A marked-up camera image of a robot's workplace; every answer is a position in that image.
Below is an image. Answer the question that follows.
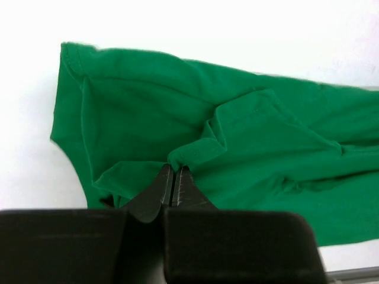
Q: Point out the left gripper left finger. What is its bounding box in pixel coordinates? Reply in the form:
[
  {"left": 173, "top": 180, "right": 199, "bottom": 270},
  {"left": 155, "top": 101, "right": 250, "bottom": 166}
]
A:
[{"left": 1, "top": 165, "right": 174, "bottom": 283}]

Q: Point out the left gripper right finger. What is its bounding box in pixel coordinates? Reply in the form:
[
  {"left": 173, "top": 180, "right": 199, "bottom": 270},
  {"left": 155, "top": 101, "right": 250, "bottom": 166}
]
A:
[{"left": 163, "top": 167, "right": 327, "bottom": 283}]

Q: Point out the green t shirt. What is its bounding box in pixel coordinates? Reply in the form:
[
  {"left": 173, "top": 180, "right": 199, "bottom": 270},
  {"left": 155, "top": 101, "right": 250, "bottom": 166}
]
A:
[{"left": 51, "top": 43, "right": 378, "bottom": 246}]

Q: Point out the aluminium rail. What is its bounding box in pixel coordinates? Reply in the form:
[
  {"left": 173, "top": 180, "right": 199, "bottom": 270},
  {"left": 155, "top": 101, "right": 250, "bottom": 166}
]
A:
[{"left": 326, "top": 266, "right": 379, "bottom": 284}]

